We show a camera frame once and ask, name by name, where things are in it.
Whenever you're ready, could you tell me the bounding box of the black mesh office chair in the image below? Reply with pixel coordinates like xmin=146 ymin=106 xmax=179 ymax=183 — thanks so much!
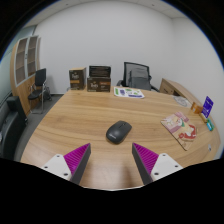
xmin=116 ymin=61 xmax=160 ymax=93

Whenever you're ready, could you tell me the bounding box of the black carton box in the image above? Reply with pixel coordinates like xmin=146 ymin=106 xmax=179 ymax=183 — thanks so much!
xmin=88 ymin=65 xmax=112 ymax=79

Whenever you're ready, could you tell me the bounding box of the black computer mouse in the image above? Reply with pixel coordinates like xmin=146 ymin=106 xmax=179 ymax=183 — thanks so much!
xmin=105 ymin=120 xmax=133 ymax=145

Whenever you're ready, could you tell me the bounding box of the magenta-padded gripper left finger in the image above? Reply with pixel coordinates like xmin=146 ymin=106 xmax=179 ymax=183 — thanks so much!
xmin=40 ymin=142 xmax=92 ymax=185

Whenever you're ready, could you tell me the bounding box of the grey backpack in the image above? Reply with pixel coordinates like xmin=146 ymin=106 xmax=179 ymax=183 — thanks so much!
xmin=128 ymin=69 xmax=153 ymax=91

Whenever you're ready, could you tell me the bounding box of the purple sign stand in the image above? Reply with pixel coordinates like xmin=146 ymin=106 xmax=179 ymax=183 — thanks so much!
xmin=201 ymin=95 xmax=215 ymax=119

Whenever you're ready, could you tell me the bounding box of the tall brown carton box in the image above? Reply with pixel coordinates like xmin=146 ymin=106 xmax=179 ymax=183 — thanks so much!
xmin=68 ymin=67 xmax=87 ymax=91

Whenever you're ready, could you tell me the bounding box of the wooden shelf unit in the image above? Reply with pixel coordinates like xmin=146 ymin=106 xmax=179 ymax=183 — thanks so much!
xmin=9 ymin=34 xmax=42 ymax=116

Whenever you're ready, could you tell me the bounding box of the black visitor chair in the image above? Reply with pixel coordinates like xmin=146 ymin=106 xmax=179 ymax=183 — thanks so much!
xmin=27 ymin=68 xmax=53 ymax=115

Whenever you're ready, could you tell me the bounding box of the black leather sofa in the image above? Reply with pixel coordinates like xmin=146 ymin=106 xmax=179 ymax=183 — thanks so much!
xmin=0 ymin=95 xmax=28 ymax=161

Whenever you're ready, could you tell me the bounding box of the wide brown carton box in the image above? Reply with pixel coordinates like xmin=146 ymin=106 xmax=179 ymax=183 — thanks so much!
xmin=86 ymin=76 xmax=112 ymax=93

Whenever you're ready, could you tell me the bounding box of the white sticker sheet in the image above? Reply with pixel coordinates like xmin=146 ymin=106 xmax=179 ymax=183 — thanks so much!
xmin=113 ymin=86 xmax=146 ymax=100

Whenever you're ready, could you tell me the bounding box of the orange box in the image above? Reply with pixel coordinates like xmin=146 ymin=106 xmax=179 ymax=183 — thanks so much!
xmin=190 ymin=101 xmax=204 ymax=115

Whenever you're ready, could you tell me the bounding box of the wooden side cabinet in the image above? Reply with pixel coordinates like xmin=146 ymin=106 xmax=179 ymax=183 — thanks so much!
xmin=159 ymin=77 xmax=201 ymax=108

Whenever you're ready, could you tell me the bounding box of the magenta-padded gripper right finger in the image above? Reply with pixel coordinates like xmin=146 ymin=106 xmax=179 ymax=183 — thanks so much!
xmin=131 ymin=142 xmax=184 ymax=185

